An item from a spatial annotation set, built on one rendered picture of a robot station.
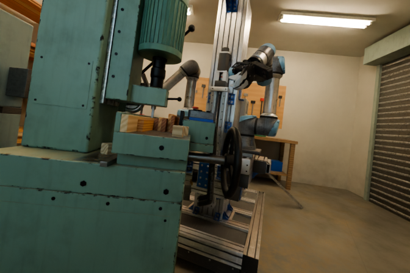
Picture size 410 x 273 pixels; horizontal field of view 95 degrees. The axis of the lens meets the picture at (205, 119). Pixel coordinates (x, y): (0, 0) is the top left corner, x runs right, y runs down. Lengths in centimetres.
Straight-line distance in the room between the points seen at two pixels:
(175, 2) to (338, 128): 425
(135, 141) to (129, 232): 27
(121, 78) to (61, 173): 36
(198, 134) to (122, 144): 32
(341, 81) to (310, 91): 65
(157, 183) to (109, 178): 14
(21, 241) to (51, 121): 35
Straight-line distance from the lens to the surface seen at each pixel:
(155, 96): 77
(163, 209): 62
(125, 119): 56
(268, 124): 127
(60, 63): 83
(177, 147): 54
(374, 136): 433
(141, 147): 55
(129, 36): 81
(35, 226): 77
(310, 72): 459
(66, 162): 67
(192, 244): 144
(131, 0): 87
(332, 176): 474
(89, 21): 84
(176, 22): 81
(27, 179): 74
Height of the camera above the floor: 95
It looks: 1 degrees up
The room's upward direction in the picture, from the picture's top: 7 degrees clockwise
